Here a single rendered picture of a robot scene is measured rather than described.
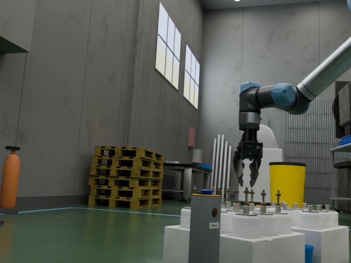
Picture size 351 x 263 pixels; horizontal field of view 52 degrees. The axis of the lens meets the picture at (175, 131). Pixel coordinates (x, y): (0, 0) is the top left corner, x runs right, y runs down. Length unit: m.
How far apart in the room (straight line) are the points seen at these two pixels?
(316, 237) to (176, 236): 0.62
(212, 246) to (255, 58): 11.45
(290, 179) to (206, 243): 3.14
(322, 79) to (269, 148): 6.13
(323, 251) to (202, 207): 0.73
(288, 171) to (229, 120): 7.89
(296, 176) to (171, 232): 2.97
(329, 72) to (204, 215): 0.62
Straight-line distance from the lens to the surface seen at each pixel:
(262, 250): 1.26
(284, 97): 1.22
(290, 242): 1.44
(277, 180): 4.26
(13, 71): 4.04
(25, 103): 4.16
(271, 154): 7.35
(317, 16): 12.98
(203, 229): 1.15
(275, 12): 13.04
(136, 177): 4.73
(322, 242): 1.70
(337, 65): 1.31
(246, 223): 1.26
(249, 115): 1.27
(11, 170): 3.57
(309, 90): 1.33
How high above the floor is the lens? 0.34
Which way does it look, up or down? 8 degrees up
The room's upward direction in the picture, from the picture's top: 3 degrees clockwise
